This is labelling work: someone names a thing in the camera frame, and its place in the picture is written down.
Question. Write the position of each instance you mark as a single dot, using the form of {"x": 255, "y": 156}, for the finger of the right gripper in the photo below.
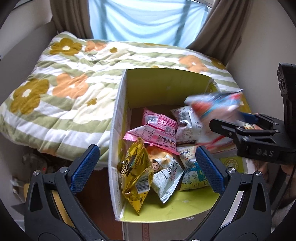
{"x": 226, "y": 129}
{"x": 248, "y": 118}

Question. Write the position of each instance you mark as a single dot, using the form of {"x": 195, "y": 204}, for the silver grey snack bag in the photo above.
{"x": 189, "y": 126}

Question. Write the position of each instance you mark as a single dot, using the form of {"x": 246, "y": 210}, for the yellow green cardboard box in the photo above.
{"x": 159, "y": 90}

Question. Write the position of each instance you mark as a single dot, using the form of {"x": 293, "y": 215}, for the light blue window cloth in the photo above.
{"x": 174, "y": 23}

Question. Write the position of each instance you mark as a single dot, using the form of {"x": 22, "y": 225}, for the blue yellow snack bag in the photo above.
{"x": 216, "y": 105}

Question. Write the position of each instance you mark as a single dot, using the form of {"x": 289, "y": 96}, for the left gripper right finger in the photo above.
{"x": 242, "y": 211}

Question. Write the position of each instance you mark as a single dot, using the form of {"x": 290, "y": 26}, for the pink film snack bag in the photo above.
{"x": 153, "y": 136}

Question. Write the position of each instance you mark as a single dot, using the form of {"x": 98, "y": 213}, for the brown curtain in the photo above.
{"x": 221, "y": 33}
{"x": 72, "y": 16}

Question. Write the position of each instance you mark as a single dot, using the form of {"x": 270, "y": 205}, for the floral striped quilt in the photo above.
{"x": 67, "y": 102}

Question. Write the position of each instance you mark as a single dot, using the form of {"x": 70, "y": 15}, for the brown right curtain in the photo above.
{"x": 221, "y": 33}

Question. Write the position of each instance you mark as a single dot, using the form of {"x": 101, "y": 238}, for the pink striped snack bag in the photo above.
{"x": 160, "y": 121}

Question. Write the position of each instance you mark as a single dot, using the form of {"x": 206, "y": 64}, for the grey rice cracker bag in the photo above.
{"x": 167, "y": 174}

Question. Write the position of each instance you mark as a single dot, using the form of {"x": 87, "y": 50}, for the black snack bag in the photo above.
{"x": 193, "y": 177}

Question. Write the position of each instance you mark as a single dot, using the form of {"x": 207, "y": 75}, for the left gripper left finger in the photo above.
{"x": 52, "y": 211}

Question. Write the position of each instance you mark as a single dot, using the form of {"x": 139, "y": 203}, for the gold snack bag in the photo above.
{"x": 136, "y": 174}

